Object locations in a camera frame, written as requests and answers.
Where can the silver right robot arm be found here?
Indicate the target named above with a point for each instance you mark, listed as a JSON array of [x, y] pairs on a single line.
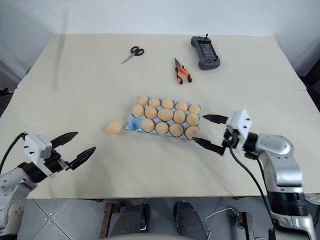
[[282, 162]]

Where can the orange and black pliers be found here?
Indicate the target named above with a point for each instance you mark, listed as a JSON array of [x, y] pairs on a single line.
[[182, 71]]

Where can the rusty metal table leg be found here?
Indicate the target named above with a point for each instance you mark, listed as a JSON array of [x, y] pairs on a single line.
[[246, 225], [106, 220]]

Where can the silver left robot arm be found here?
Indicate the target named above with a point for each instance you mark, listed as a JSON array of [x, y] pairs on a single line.
[[11, 180]]

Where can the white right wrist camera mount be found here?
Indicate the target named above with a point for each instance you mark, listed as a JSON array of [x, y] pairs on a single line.
[[240, 122]]

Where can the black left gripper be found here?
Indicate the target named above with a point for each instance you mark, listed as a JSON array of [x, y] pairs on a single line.
[[56, 161]]

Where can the dark background object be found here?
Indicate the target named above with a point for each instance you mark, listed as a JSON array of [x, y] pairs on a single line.
[[311, 75], [5, 93]]

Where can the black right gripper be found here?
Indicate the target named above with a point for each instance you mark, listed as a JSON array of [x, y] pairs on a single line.
[[230, 140]]

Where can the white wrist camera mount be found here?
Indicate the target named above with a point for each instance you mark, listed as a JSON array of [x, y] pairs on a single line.
[[37, 150], [240, 122]]

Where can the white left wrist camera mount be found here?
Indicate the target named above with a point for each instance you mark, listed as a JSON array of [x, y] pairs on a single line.
[[37, 150]]

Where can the blue egg carton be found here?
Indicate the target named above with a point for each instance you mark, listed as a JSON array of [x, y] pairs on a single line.
[[133, 123]]

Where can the dark rounded shape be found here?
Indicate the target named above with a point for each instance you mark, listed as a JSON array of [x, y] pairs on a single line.
[[135, 215], [186, 220]]

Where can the tan egg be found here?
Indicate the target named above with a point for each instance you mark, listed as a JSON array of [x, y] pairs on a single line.
[[192, 119], [137, 111], [192, 133], [181, 106], [167, 103], [176, 130], [194, 109], [143, 100], [162, 128], [147, 125], [179, 116], [154, 102], [151, 112], [114, 128], [165, 115]]

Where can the grey handheld remote controller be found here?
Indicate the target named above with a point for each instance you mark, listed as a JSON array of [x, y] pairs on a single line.
[[205, 52]]

